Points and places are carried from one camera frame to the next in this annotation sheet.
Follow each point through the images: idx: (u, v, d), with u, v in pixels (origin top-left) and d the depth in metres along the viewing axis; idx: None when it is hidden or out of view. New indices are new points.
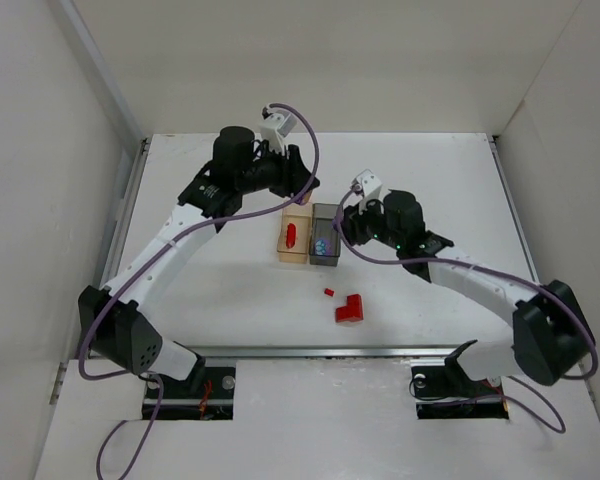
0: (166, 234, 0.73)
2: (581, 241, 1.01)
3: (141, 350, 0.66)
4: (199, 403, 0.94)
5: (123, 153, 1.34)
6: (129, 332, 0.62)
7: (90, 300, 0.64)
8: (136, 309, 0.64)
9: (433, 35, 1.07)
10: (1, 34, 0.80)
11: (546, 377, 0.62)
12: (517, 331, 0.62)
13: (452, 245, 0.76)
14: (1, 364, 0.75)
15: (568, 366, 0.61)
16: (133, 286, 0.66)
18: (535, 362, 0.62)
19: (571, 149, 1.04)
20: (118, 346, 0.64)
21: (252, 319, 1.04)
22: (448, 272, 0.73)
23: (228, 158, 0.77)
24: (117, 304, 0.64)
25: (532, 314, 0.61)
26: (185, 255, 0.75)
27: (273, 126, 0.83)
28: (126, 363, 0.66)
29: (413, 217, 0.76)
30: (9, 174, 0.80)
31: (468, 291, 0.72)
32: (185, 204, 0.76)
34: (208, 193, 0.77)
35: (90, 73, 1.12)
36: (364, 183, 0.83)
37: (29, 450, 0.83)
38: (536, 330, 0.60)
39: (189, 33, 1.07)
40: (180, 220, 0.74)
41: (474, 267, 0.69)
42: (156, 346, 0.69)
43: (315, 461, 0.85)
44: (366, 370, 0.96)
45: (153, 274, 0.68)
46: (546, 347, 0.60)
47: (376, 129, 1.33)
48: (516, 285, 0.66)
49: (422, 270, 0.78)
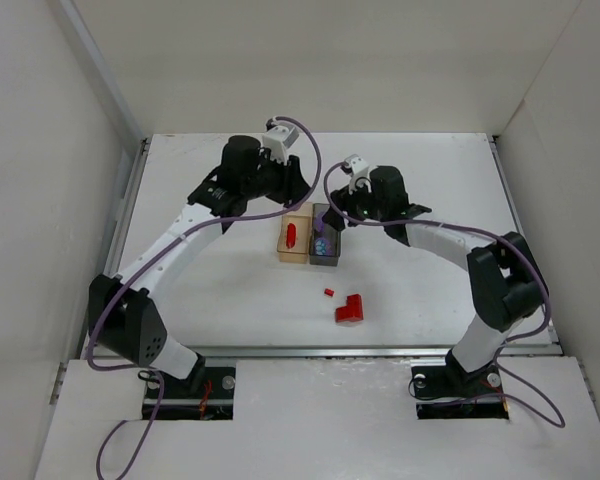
0: (176, 228, 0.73)
2: (581, 241, 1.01)
3: (147, 342, 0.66)
4: (199, 403, 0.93)
5: (123, 153, 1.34)
6: (140, 321, 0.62)
7: (101, 288, 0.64)
8: (147, 297, 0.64)
9: (434, 35, 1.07)
10: (1, 34, 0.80)
11: (500, 319, 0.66)
12: (472, 274, 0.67)
13: (430, 212, 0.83)
14: (1, 365, 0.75)
15: (520, 309, 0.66)
16: (144, 275, 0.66)
18: (489, 305, 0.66)
19: (571, 149, 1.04)
20: (126, 336, 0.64)
21: (253, 319, 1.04)
22: (421, 232, 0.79)
23: (236, 164, 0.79)
24: (129, 293, 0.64)
25: (485, 256, 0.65)
26: (192, 253, 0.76)
27: (279, 137, 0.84)
28: (131, 355, 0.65)
29: (395, 186, 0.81)
30: (9, 175, 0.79)
31: (440, 249, 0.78)
32: (194, 204, 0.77)
34: (216, 195, 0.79)
35: (90, 73, 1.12)
36: (353, 163, 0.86)
37: (29, 450, 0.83)
38: (489, 271, 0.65)
39: (189, 32, 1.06)
40: (190, 216, 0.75)
41: (443, 224, 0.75)
42: (161, 340, 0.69)
43: (315, 462, 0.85)
44: (366, 370, 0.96)
45: (164, 265, 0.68)
46: (498, 288, 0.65)
47: (376, 130, 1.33)
48: (474, 235, 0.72)
49: (402, 234, 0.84)
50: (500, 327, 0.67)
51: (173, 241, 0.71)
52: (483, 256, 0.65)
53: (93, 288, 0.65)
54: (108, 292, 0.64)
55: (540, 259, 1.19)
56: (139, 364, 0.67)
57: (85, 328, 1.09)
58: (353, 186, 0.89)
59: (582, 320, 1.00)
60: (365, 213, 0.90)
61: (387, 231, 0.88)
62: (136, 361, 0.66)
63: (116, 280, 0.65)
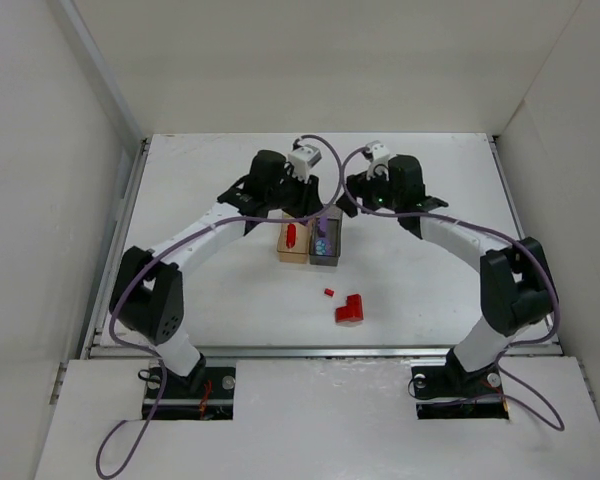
0: (206, 219, 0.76)
2: (581, 241, 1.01)
3: (167, 318, 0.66)
4: (199, 403, 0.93)
5: (123, 153, 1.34)
6: (168, 289, 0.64)
7: (134, 257, 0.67)
8: (177, 269, 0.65)
9: (433, 35, 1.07)
10: (1, 34, 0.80)
11: (505, 323, 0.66)
12: (483, 276, 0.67)
13: (447, 206, 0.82)
14: (1, 365, 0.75)
15: (527, 315, 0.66)
16: (175, 252, 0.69)
18: (496, 308, 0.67)
19: (571, 149, 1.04)
20: (149, 307, 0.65)
21: (253, 319, 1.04)
22: (436, 226, 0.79)
23: (263, 173, 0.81)
24: (160, 264, 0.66)
25: (498, 260, 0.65)
26: (217, 245, 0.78)
27: (303, 157, 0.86)
28: (148, 330, 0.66)
29: (412, 176, 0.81)
30: (9, 175, 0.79)
31: (453, 247, 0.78)
32: (223, 204, 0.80)
34: (244, 200, 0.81)
35: (90, 73, 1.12)
36: (374, 148, 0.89)
37: (29, 450, 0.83)
38: (500, 276, 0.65)
39: (189, 33, 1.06)
40: (219, 211, 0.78)
41: (459, 222, 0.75)
42: (177, 320, 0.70)
43: (315, 462, 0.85)
44: (366, 370, 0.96)
45: (194, 247, 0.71)
46: (507, 293, 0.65)
47: (376, 129, 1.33)
48: (490, 238, 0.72)
49: (416, 226, 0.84)
50: (504, 332, 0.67)
51: (204, 229, 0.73)
52: (496, 259, 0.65)
53: (127, 256, 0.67)
54: (140, 262, 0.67)
55: None
56: (155, 342, 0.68)
57: (85, 328, 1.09)
58: (371, 173, 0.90)
59: (582, 320, 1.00)
60: (379, 201, 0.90)
61: (400, 223, 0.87)
62: (153, 337, 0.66)
63: (149, 252, 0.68)
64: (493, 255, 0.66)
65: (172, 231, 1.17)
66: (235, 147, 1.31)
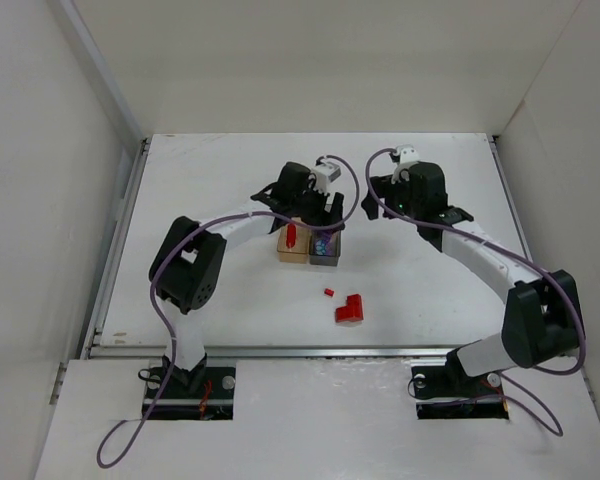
0: (244, 206, 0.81)
2: (581, 241, 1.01)
3: (204, 284, 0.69)
4: (199, 403, 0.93)
5: (123, 153, 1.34)
6: (212, 255, 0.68)
7: (183, 225, 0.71)
8: (221, 239, 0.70)
9: (434, 35, 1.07)
10: (1, 34, 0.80)
11: (527, 358, 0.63)
12: (509, 308, 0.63)
13: (471, 220, 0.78)
14: (1, 365, 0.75)
15: (552, 354, 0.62)
16: (219, 226, 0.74)
18: (519, 342, 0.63)
19: (571, 148, 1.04)
20: (191, 271, 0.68)
21: (252, 319, 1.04)
22: (459, 244, 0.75)
23: (291, 180, 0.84)
24: (205, 232, 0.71)
25: (528, 294, 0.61)
26: (251, 233, 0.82)
27: (325, 173, 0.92)
28: (185, 294, 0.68)
29: (433, 185, 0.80)
30: (9, 175, 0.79)
31: (475, 268, 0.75)
32: (256, 201, 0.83)
34: (274, 202, 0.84)
35: (89, 73, 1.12)
36: (403, 152, 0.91)
37: (29, 450, 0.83)
38: (528, 311, 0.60)
39: (189, 33, 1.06)
40: (254, 202, 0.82)
41: (485, 243, 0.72)
42: (209, 292, 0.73)
43: (316, 461, 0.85)
44: (366, 370, 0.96)
45: (235, 226, 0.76)
46: (534, 330, 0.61)
47: (376, 130, 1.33)
48: (520, 266, 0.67)
49: (436, 238, 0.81)
50: (526, 366, 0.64)
51: (241, 214, 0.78)
52: (526, 294, 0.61)
53: (176, 224, 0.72)
54: (187, 230, 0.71)
55: (540, 258, 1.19)
56: (188, 307, 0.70)
57: (85, 328, 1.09)
58: (396, 176, 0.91)
59: None
60: (400, 207, 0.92)
61: (421, 233, 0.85)
62: (187, 303, 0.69)
63: (196, 222, 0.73)
64: (523, 289, 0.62)
65: None
66: (235, 147, 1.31)
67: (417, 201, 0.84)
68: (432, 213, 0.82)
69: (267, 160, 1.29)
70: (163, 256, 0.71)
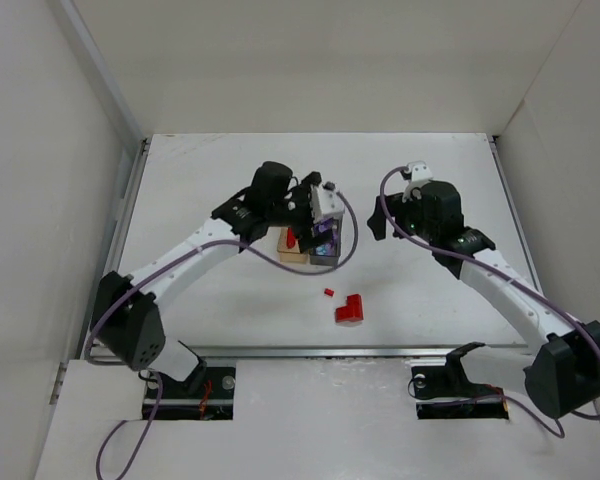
0: (194, 240, 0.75)
2: (581, 241, 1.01)
3: (145, 346, 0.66)
4: (199, 403, 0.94)
5: (123, 152, 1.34)
6: (140, 322, 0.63)
7: (113, 284, 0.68)
8: (153, 301, 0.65)
9: (434, 35, 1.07)
10: (1, 34, 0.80)
11: (554, 409, 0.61)
12: (539, 362, 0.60)
13: (494, 248, 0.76)
14: (0, 365, 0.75)
15: (579, 405, 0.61)
16: (155, 280, 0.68)
18: (546, 392, 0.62)
19: (571, 149, 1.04)
20: (126, 337, 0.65)
21: (251, 319, 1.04)
22: (482, 277, 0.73)
23: (265, 186, 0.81)
24: (139, 292, 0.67)
25: (560, 351, 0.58)
26: (206, 265, 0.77)
27: (323, 207, 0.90)
28: (126, 357, 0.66)
29: (449, 205, 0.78)
30: (10, 175, 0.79)
31: (499, 304, 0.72)
32: (217, 218, 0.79)
34: (239, 214, 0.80)
35: (89, 72, 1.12)
36: (414, 170, 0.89)
37: (29, 450, 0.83)
38: (561, 367, 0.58)
39: (189, 32, 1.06)
40: (209, 231, 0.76)
41: (512, 281, 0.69)
42: (159, 345, 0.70)
43: (315, 461, 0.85)
44: (366, 370, 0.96)
45: (176, 273, 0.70)
46: (564, 385, 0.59)
47: (376, 129, 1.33)
48: (551, 314, 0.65)
49: (453, 264, 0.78)
50: (552, 415, 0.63)
51: (190, 251, 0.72)
52: (559, 351, 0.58)
53: (106, 281, 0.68)
54: (119, 288, 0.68)
55: (540, 258, 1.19)
56: (133, 368, 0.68)
57: (85, 328, 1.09)
58: (407, 195, 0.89)
59: (583, 319, 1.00)
60: (412, 227, 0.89)
61: (437, 258, 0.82)
62: (131, 365, 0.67)
63: (127, 279, 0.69)
64: (554, 344, 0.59)
65: (174, 231, 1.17)
66: (234, 147, 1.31)
67: (431, 223, 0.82)
68: (449, 236, 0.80)
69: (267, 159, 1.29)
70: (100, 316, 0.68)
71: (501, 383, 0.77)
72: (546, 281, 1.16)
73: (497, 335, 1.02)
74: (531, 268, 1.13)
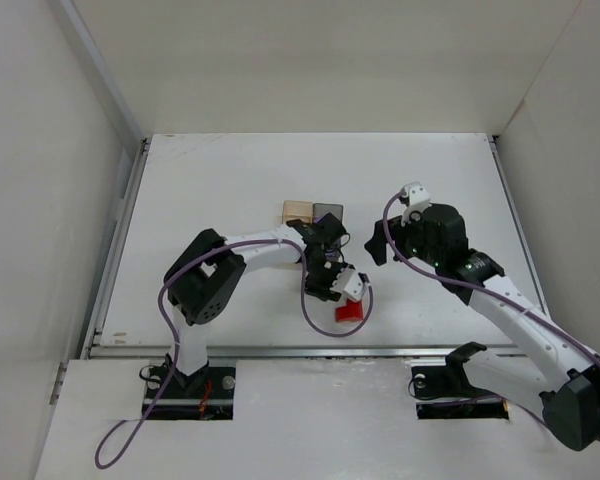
0: (274, 232, 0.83)
2: (582, 243, 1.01)
3: (214, 303, 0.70)
4: (199, 403, 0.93)
5: (123, 152, 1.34)
6: (228, 276, 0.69)
7: (206, 239, 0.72)
8: (243, 262, 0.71)
9: (434, 35, 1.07)
10: (1, 34, 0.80)
11: (575, 442, 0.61)
12: (561, 397, 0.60)
13: (502, 273, 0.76)
14: (0, 364, 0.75)
15: (599, 436, 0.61)
16: (244, 248, 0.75)
18: (567, 426, 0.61)
19: (572, 150, 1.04)
20: (206, 287, 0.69)
21: (251, 318, 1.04)
22: (494, 307, 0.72)
23: (331, 229, 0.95)
24: (228, 252, 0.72)
25: (582, 388, 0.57)
26: (272, 261, 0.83)
27: (348, 284, 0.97)
28: (193, 307, 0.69)
29: (454, 230, 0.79)
30: (9, 174, 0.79)
31: (512, 335, 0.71)
32: (290, 227, 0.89)
34: (307, 229, 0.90)
35: (89, 72, 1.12)
36: (411, 193, 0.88)
37: (29, 450, 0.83)
38: (584, 405, 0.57)
39: (188, 32, 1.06)
40: (286, 232, 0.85)
41: (527, 312, 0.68)
42: (219, 309, 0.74)
43: (316, 462, 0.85)
44: (366, 370, 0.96)
45: (260, 251, 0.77)
46: (587, 421, 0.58)
47: (376, 129, 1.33)
48: (569, 347, 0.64)
49: (462, 290, 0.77)
50: (572, 446, 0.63)
51: (271, 239, 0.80)
52: (582, 389, 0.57)
53: (202, 236, 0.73)
54: (212, 245, 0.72)
55: (540, 258, 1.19)
56: (195, 321, 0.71)
57: (85, 328, 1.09)
58: (406, 217, 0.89)
59: (583, 319, 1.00)
60: (413, 250, 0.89)
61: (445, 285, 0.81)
62: (195, 316, 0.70)
63: (222, 238, 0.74)
64: (576, 380, 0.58)
65: (174, 231, 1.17)
66: (235, 147, 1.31)
67: (436, 249, 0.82)
68: (455, 261, 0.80)
69: (267, 159, 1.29)
70: (181, 263, 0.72)
71: (501, 386, 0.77)
72: (546, 281, 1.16)
73: (497, 335, 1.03)
74: (531, 269, 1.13)
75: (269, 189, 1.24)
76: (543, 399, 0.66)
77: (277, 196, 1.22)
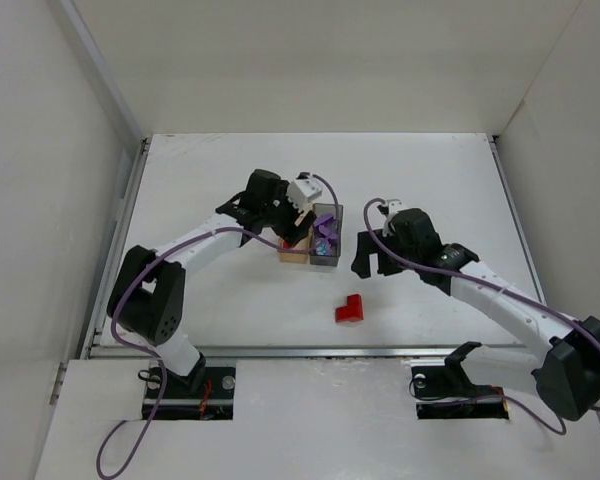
0: (206, 225, 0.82)
2: (582, 241, 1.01)
3: (168, 316, 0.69)
4: (199, 403, 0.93)
5: (123, 152, 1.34)
6: (169, 286, 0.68)
7: (137, 258, 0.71)
8: (180, 267, 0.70)
9: (433, 34, 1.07)
10: (2, 36, 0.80)
11: (571, 411, 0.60)
12: (547, 366, 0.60)
13: (477, 258, 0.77)
14: (1, 364, 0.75)
15: (593, 400, 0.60)
16: (179, 253, 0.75)
18: (560, 396, 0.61)
19: (572, 148, 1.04)
20: (151, 305, 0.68)
21: (251, 318, 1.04)
22: (473, 291, 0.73)
23: (259, 189, 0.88)
24: (164, 262, 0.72)
25: (569, 355, 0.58)
26: (214, 253, 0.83)
27: (305, 192, 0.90)
28: (150, 327, 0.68)
29: (422, 227, 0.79)
30: (9, 176, 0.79)
31: (494, 317, 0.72)
32: (222, 214, 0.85)
34: (240, 212, 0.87)
35: (89, 72, 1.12)
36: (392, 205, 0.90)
37: (29, 450, 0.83)
38: (571, 372, 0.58)
39: (187, 34, 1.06)
40: (218, 220, 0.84)
41: (504, 291, 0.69)
42: (176, 321, 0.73)
43: (316, 462, 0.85)
44: (366, 370, 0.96)
45: (195, 250, 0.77)
46: (578, 385, 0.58)
47: (376, 129, 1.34)
48: (549, 317, 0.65)
49: (442, 281, 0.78)
50: (570, 417, 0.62)
51: (204, 234, 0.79)
52: (566, 355, 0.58)
53: (131, 256, 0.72)
54: (144, 260, 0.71)
55: (540, 258, 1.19)
56: (155, 340, 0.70)
57: (85, 329, 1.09)
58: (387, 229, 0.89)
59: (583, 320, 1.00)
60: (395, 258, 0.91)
61: (424, 278, 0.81)
62: (154, 336, 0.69)
63: (151, 252, 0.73)
64: (560, 346, 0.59)
65: (175, 231, 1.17)
66: (234, 147, 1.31)
67: (410, 248, 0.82)
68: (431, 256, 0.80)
69: (266, 159, 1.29)
70: (121, 291, 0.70)
71: (502, 381, 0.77)
72: (546, 281, 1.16)
73: (497, 335, 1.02)
74: (532, 268, 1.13)
75: None
76: (534, 374, 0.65)
77: None
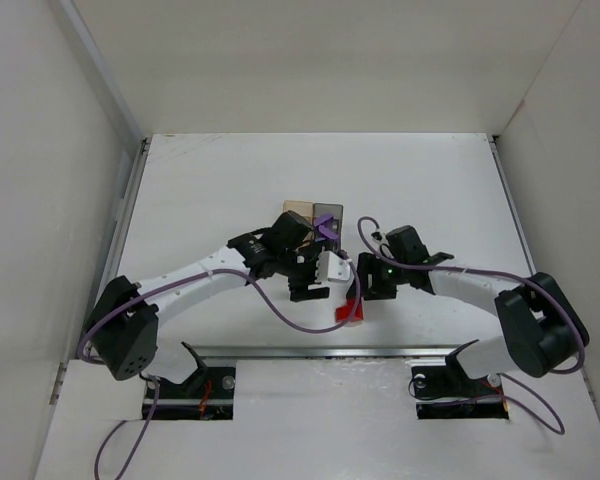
0: (207, 262, 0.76)
2: (583, 241, 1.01)
3: (133, 357, 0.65)
4: (199, 403, 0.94)
5: (123, 152, 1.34)
6: (137, 333, 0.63)
7: (117, 290, 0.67)
8: (154, 315, 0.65)
9: (433, 36, 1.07)
10: (0, 39, 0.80)
11: (536, 365, 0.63)
12: (502, 318, 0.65)
13: (452, 258, 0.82)
14: (0, 366, 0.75)
15: (557, 354, 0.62)
16: (162, 294, 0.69)
18: (524, 351, 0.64)
19: (572, 149, 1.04)
20: (118, 342, 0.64)
21: (250, 319, 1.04)
22: (445, 278, 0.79)
23: (286, 231, 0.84)
24: (143, 302, 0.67)
25: (515, 300, 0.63)
26: (208, 292, 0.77)
27: (331, 270, 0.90)
28: (112, 362, 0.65)
29: (410, 239, 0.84)
30: (8, 179, 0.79)
31: (466, 298, 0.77)
32: (233, 249, 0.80)
34: (253, 249, 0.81)
35: (89, 72, 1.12)
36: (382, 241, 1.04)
37: (29, 450, 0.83)
38: (520, 317, 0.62)
39: (186, 35, 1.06)
40: (222, 256, 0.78)
41: (466, 269, 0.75)
42: (146, 358, 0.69)
43: (316, 462, 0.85)
44: (366, 370, 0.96)
45: (181, 291, 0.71)
46: (531, 333, 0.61)
47: (375, 130, 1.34)
48: (502, 279, 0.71)
49: (426, 283, 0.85)
50: (539, 373, 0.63)
51: (200, 273, 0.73)
52: (512, 301, 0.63)
53: (112, 285, 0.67)
54: (124, 294, 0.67)
55: (540, 257, 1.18)
56: (117, 376, 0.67)
57: None
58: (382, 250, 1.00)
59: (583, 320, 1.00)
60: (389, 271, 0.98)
61: (410, 280, 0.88)
62: (115, 372, 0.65)
63: (134, 286, 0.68)
64: (508, 296, 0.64)
65: (175, 231, 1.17)
66: (234, 147, 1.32)
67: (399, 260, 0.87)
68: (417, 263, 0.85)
69: (266, 159, 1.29)
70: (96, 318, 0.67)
71: (501, 367, 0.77)
72: None
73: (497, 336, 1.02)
74: (532, 267, 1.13)
75: (271, 187, 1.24)
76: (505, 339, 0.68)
77: (277, 197, 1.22)
